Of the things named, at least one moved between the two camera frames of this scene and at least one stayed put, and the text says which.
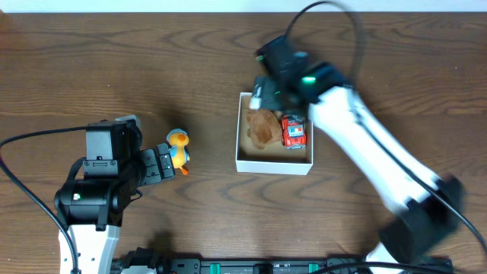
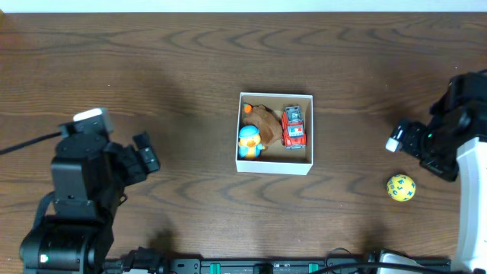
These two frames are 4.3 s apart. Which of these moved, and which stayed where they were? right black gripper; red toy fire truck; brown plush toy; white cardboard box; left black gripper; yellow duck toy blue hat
Moved: yellow duck toy blue hat; left black gripper; right black gripper
Stayed: brown plush toy; red toy fire truck; white cardboard box
